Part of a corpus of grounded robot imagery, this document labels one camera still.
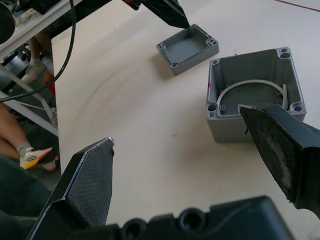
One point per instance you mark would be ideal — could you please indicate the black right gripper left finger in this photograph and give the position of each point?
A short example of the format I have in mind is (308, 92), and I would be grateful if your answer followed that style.
(85, 190)

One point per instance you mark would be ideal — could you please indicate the grey metal box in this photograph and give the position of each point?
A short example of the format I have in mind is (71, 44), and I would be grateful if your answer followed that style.
(225, 75)

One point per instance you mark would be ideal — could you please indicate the grey metal box lid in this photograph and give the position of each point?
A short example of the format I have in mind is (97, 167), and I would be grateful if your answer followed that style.
(185, 46)

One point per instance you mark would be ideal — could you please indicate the dark green garment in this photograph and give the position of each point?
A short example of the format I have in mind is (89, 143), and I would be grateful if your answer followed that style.
(22, 200)

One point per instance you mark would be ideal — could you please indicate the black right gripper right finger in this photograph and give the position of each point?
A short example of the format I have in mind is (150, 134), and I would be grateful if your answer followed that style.
(282, 150)

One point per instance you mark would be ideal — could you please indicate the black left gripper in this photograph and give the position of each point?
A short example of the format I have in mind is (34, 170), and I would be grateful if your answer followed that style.
(132, 3)

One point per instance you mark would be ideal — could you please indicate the white orange yellow sneaker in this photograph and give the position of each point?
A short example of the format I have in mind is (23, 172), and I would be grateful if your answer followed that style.
(37, 157)

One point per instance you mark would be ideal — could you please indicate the person's bare leg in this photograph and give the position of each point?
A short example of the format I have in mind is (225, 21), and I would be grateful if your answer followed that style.
(12, 127)
(37, 47)

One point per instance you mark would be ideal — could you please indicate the white table frame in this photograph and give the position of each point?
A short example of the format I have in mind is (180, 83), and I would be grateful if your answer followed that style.
(30, 30)

